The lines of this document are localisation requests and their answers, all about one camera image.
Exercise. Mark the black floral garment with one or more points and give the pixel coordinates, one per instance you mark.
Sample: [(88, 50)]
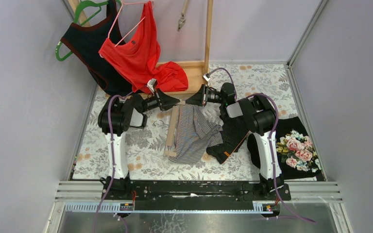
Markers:
[(296, 154)]

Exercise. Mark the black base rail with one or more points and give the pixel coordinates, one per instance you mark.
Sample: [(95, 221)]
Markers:
[(191, 195)]

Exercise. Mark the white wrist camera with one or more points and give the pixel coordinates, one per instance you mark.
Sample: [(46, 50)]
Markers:
[(151, 84), (207, 78)]

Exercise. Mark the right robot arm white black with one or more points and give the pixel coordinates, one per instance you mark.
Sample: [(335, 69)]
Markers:
[(252, 118)]

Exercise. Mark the floral patterned table mat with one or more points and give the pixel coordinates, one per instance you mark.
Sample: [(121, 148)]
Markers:
[(145, 147)]

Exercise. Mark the grey striped underwear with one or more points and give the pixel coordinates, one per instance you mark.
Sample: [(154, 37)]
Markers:
[(194, 135)]

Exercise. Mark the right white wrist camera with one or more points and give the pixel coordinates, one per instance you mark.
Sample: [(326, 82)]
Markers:
[(207, 78)]

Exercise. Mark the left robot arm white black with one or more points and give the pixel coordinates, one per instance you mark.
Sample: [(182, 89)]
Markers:
[(118, 115)]

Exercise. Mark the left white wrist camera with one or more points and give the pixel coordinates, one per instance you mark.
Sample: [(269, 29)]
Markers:
[(151, 84)]

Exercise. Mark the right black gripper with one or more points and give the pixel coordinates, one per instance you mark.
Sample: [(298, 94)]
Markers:
[(205, 96)]

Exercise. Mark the wooden clothes rack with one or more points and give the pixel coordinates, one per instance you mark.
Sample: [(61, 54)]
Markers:
[(193, 69)]

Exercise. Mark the green plastic hanger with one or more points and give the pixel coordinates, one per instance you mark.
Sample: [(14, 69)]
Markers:
[(85, 41)]

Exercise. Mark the pink wire hanger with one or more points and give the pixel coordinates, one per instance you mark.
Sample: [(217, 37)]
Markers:
[(125, 22)]

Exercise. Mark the black underwear orange trim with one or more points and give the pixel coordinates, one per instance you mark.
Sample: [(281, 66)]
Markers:
[(234, 131)]

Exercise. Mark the dark tank top red trim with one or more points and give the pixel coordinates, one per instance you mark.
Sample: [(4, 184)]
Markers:
[(108, 79)]

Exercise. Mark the wooden clip hanger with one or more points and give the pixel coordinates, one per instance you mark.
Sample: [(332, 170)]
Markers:
[(172, 128)]

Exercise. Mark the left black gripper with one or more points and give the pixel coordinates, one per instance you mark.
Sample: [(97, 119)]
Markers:
[(160, 100)]

